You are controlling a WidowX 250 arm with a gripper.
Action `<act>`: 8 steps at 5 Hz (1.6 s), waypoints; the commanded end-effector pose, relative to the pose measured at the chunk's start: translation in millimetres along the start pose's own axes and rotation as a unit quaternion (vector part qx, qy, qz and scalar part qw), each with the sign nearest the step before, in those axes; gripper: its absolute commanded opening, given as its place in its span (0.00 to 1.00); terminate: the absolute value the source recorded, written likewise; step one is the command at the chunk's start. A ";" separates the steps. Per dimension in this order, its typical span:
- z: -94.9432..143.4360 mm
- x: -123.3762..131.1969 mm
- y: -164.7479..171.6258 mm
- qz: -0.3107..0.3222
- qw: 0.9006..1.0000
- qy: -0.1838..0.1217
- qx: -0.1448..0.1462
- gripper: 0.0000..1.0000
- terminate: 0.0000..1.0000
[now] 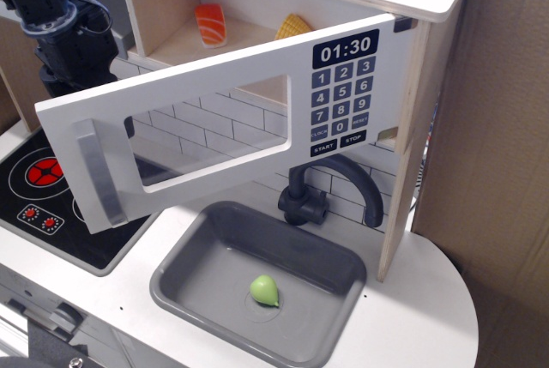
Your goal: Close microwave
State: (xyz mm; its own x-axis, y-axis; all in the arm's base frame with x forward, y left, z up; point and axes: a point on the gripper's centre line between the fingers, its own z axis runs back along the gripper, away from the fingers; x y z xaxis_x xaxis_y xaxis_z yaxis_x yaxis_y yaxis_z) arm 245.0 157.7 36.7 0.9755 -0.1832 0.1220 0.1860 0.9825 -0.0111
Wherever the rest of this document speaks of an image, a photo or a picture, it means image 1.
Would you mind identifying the white toy microwave door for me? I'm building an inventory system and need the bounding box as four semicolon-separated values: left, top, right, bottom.
35;14;414;233

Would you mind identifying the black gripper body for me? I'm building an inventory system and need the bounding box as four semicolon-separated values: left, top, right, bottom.
35;0;118;98

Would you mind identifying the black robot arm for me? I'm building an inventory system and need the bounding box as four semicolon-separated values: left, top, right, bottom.
3;0;118;98

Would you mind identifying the dark grey toy faucet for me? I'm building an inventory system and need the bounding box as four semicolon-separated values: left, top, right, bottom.
278;154;383;228

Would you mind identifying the black toy stove top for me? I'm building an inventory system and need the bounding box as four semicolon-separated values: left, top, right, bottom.
1;130;156;276

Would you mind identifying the brown cardboard box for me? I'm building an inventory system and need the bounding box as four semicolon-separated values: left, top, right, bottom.
413;0;548;367

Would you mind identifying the yellow corn toy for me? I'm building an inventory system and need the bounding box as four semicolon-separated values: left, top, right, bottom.
274;14;312;40

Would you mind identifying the wooden toy microwave cabinet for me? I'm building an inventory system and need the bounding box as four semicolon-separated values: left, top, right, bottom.
125;0;462;281

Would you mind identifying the green toy pear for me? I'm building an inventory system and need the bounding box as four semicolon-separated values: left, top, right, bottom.
250;274;280;307

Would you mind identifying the grey plastic sink basin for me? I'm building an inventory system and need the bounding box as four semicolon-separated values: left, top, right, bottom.
150;202;366;367

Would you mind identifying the grey oven knob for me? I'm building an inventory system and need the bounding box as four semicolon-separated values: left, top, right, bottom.
51;303;83;333

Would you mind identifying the orange salmon sushi toy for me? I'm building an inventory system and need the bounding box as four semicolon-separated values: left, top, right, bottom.
194;3;227;49

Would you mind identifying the grey oven door handle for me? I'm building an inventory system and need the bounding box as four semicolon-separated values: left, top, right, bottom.
1;298;73;341

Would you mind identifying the grey microwave door handle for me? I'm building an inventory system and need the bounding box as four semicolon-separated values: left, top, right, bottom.
75;119;128;227

